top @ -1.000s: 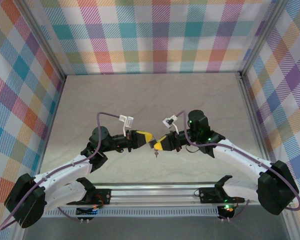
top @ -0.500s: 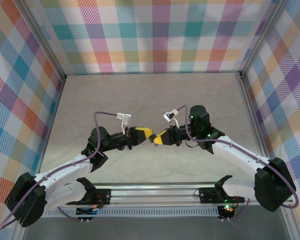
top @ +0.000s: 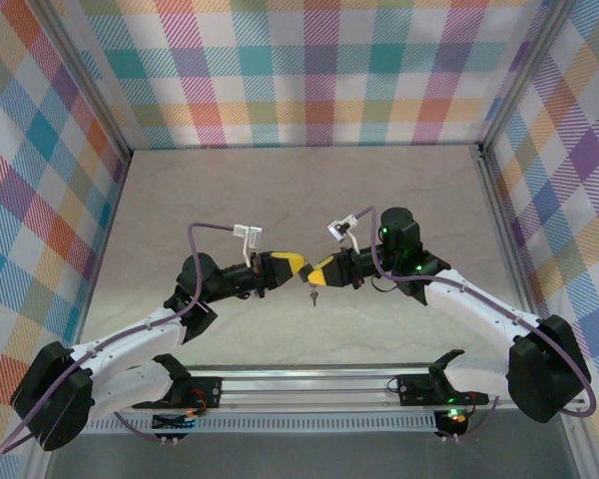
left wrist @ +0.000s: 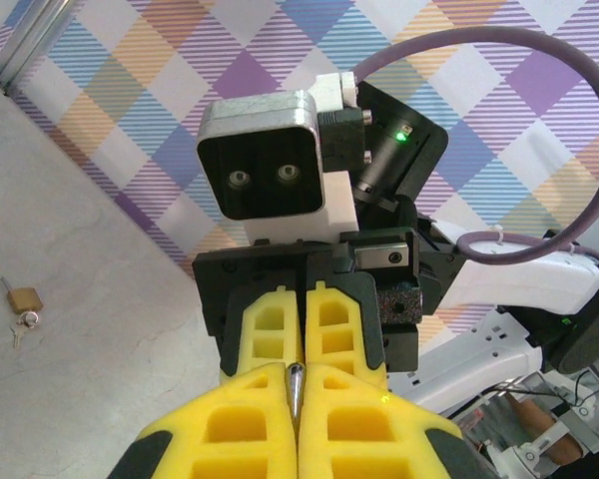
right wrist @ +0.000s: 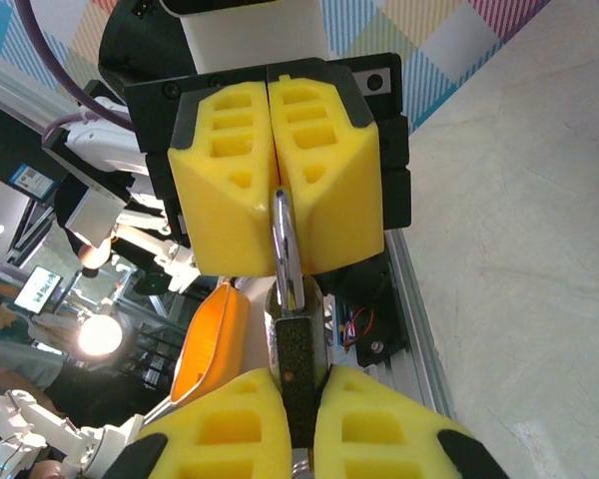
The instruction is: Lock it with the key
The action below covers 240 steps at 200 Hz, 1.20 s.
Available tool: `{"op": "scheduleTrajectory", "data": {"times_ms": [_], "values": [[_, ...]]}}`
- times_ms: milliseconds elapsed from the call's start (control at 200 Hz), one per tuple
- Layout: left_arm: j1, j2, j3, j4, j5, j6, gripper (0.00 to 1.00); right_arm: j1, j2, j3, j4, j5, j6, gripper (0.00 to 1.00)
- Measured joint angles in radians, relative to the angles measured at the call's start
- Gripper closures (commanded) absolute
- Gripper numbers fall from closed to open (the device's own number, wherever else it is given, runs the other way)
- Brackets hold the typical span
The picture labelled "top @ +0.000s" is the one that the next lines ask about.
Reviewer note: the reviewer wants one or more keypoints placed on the small silver key bunch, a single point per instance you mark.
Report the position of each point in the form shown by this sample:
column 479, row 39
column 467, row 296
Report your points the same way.
column 314, row 298

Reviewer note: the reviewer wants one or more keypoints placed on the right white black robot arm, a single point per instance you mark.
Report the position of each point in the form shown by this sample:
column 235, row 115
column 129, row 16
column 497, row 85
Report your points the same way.
column 544, row 374

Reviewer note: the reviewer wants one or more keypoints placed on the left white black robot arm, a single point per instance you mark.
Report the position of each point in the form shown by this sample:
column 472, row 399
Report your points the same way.
column 55, row 394

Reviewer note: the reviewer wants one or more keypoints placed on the black controller board with leds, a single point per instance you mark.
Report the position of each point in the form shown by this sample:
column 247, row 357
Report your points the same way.
column 454, row 421
column 172, row 423

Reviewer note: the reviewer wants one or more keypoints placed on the plaid backdrop cloth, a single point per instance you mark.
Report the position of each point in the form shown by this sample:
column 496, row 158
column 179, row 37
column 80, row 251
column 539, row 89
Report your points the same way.
column 25, row 199
column 304, row 75
column 579, row 199

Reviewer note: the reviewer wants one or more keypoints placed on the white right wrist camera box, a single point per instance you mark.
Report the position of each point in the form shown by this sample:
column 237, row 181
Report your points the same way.
column 337, row 229

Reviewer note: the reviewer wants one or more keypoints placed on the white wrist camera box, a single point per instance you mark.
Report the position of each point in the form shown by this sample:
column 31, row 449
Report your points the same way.
column 249, row 234
column 337, row 229

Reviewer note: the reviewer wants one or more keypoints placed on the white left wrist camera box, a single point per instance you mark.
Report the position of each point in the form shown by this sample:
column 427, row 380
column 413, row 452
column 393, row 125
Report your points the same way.
column 249, row 234

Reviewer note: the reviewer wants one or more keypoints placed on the aluminium side rail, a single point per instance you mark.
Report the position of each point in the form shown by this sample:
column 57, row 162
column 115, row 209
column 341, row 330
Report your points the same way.
column 105, row 249
column 506, row 239

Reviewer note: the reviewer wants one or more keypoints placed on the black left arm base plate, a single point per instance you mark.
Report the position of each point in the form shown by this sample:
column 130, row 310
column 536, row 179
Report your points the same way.
column 210, row 383

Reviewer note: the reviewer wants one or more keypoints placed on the aluminium mounting rail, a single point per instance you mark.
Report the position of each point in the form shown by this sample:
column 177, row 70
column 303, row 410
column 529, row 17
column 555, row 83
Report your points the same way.
column 304, row 391

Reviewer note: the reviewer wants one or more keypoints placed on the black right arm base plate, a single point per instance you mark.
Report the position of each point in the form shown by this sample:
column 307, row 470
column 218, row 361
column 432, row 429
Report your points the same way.
column 414, row 394

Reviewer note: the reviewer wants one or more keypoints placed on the aluminium frame post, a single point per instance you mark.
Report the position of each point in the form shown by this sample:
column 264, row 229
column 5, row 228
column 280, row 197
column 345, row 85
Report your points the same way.
column 87, row 80
column 520, row 80

